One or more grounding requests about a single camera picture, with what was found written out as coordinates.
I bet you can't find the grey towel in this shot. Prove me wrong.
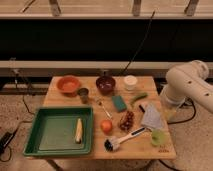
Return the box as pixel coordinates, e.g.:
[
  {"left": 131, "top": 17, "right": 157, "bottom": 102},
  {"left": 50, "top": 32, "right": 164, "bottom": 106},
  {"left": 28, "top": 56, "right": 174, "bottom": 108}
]
[{"left": 141, "top": 103, "right": 164, "bottom": 130}]

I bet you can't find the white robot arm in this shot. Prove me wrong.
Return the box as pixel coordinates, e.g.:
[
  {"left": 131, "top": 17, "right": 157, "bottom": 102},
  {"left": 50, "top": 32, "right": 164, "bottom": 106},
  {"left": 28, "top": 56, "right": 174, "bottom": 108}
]
[{"left": 160, "top": 60, "right": 213, "bottom": 121}]

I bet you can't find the green plastic tray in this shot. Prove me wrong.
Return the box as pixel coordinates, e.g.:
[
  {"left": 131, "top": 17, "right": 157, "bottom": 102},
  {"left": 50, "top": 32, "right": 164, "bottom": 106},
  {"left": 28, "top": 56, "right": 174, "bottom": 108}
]
[{"left": 23, "top": 106, "right": 93, "bottom": 157}]

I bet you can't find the dark red bowl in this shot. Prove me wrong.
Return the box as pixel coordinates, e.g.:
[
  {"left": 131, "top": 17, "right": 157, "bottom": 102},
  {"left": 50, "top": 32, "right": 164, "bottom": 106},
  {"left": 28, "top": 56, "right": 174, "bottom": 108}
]
[{"left": 96, "top": 76, "right": 116, "bottom": 95}]

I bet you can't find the green sponge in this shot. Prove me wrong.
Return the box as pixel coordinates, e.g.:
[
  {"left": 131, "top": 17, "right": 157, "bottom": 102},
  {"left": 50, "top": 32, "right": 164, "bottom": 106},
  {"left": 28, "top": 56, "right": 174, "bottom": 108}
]
[{"left": 112, "top": 95, "right": 127, "bottom": 112}]

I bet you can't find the white cup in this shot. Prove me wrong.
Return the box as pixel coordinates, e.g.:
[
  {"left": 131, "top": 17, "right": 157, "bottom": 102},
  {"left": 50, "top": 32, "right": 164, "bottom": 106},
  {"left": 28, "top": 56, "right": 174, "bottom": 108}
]
[{"left": 124, "top": 75, "right": 138, "bottom": 91}]

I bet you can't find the small metal cup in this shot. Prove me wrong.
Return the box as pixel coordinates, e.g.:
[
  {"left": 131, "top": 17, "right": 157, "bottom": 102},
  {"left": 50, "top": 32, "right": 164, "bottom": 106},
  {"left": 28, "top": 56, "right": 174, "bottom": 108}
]
[{"left": 78, "top": 88, "right": 89, "bottom": 104}]

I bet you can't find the metal spoon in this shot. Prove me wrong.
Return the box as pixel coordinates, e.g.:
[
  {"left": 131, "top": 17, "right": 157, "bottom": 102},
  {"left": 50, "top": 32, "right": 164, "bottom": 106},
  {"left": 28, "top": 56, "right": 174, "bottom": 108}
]
[{"left": 97, "top": 101, "right": 112, "bottom": 119}]

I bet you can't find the orange bowl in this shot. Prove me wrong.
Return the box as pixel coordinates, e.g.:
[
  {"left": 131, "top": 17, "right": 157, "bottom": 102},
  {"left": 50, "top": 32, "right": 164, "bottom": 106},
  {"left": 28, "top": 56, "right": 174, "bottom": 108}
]
[{"left": 56, "top": 75, "right": 81, "bottom": 96}]

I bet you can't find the orange peach fruit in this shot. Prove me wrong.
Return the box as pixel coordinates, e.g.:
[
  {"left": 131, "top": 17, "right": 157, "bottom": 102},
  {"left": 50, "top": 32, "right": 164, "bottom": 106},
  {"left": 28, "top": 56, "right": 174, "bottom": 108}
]
[{"left": 101, "top": 120, "right": 112, "bottom": 134}]

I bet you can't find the bunch of red grapes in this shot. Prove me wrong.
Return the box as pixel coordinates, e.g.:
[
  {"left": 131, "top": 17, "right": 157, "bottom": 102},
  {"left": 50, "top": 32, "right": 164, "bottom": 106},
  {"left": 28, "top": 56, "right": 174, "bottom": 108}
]
[{"left": 119, "top": 111, "right": 134, "bottom": 132}]

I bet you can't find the yellow corn cob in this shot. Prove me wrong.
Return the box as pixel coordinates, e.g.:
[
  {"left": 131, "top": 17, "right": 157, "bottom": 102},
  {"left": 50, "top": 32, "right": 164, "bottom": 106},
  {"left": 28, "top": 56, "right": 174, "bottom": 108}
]
[{"left": 75, "top": 118, "right": 83, "bottom": 143}]

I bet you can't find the white dish brush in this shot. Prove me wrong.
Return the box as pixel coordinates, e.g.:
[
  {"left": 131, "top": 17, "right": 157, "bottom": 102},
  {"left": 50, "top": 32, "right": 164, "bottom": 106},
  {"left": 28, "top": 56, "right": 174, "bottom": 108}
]
[{"left": 104, "top": 127, "right": 145, "bottom": 152}]

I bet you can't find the light green cup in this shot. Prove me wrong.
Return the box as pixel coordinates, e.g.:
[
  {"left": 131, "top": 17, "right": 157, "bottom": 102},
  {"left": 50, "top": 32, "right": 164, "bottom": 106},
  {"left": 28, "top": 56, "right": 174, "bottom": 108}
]
[{"left": 151, "top": 129, "right": 166, "bottom": 146}]

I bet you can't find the black cable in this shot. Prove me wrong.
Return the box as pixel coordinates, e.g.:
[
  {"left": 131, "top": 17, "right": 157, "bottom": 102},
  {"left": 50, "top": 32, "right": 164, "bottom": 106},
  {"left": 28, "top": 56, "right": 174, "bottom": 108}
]
[{"left": 120, "top": 10, "right": 157, "bottom": 76}]

